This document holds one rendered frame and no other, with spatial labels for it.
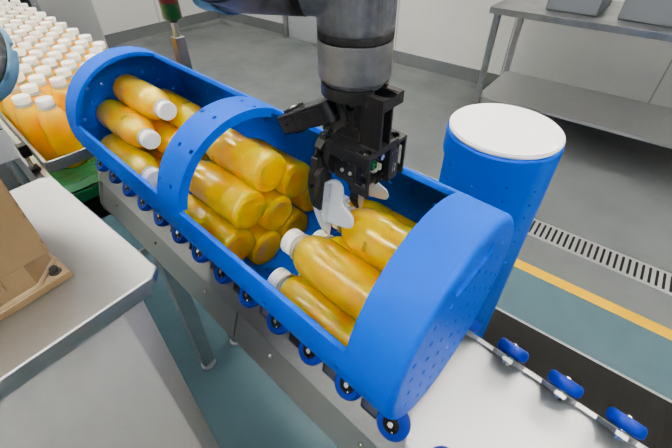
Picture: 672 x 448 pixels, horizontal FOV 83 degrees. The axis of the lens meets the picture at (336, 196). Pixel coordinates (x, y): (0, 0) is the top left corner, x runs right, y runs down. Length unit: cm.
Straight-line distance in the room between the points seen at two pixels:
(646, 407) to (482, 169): 110
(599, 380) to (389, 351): 141
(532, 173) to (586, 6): 211
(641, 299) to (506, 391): 172
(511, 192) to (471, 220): 59
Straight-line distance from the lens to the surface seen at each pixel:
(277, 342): 68
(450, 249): 39
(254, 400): 166
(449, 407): 65
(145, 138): 87
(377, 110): 39
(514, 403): 68
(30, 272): 54
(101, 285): 53
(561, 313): 209
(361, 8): 36
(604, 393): 175
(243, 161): 63
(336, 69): 38
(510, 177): 98
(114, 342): 57
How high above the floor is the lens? 150
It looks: 39 degrees down
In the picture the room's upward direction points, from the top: straight up
